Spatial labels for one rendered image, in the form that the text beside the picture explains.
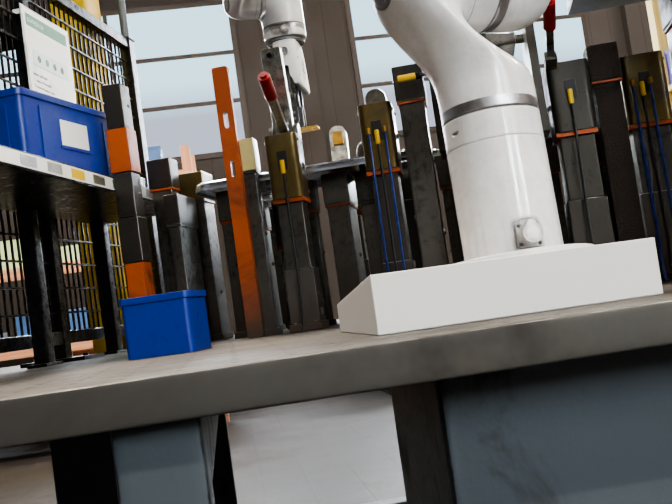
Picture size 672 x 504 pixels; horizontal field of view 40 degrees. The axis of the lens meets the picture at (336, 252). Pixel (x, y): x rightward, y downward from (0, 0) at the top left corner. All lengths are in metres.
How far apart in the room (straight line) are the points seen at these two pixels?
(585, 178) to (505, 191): 0.49
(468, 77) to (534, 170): 0.14
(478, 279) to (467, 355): 0.18
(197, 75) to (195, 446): 7.89
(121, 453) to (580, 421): 0.47
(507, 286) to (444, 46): 0.31
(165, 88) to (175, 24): 0.61
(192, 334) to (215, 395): 0.58
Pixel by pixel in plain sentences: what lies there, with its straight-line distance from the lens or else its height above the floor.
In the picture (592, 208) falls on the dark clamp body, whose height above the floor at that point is 0.83.
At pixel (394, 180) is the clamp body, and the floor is 0.93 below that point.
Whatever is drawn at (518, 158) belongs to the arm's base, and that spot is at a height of 0.88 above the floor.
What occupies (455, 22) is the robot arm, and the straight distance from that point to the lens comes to 1.11.
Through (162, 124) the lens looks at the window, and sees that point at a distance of 8.56.
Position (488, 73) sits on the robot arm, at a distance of 1.11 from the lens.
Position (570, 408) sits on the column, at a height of 0.60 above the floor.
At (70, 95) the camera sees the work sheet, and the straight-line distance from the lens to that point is 2.21.
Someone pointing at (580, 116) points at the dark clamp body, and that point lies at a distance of 1.56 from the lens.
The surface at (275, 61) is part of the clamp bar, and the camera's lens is 1.69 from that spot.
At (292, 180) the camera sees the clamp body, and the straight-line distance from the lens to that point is 1.62.
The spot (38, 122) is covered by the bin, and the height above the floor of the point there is 1.11.
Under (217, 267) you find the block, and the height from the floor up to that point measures 0.85.
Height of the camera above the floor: 0.74
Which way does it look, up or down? 3 degrees up
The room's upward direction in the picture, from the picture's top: 8 degrees counter-clockwise
